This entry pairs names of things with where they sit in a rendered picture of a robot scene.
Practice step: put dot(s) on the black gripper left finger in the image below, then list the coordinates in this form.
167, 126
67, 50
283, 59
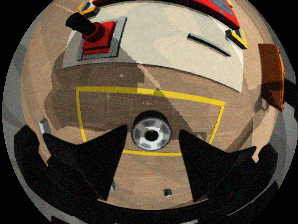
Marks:
95, 159

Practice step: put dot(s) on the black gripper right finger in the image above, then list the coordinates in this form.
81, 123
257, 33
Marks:
206, 166

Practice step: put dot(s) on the yellow rectangular outline on table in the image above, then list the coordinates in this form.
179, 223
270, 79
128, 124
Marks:
142, 91

